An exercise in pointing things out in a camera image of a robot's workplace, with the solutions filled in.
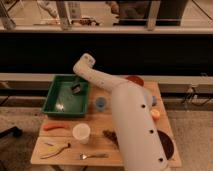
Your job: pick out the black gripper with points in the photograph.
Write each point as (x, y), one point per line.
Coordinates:
(77, 81)

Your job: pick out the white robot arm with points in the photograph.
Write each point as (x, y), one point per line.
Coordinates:
(139, 143)

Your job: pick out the green plastic tray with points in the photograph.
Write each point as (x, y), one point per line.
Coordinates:
(62, 103)

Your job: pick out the blue plastic cup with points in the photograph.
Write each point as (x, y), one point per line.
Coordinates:
(100, 104)

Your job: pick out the white plastic cup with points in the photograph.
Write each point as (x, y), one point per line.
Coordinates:
(81, 132)

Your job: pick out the orange carrot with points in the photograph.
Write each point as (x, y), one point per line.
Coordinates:
(49, 127)

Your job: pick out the red bowl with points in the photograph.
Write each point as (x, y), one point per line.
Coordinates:
(135, 79)

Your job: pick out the bunch of dark grapes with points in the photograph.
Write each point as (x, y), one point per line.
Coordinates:
(111, 135)

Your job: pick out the metal fork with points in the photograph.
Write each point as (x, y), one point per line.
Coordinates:
(86, 156)

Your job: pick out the white object in background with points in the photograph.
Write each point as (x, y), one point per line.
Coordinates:
(45, 5)

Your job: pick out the person in background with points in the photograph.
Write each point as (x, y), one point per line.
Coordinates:
(136, 12)

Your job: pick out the orange fruit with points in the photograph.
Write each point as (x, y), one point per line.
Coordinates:
(155, 114)

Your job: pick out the dark brown plate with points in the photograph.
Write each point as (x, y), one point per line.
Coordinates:
(166, 145)

